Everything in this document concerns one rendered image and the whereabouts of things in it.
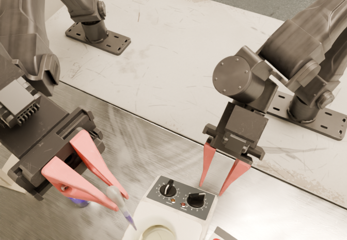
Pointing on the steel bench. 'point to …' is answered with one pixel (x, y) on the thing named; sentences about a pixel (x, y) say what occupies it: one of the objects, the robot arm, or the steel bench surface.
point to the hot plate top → (178, 220)
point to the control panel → (155, 193)
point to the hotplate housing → (185, 212)
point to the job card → (222, 234)
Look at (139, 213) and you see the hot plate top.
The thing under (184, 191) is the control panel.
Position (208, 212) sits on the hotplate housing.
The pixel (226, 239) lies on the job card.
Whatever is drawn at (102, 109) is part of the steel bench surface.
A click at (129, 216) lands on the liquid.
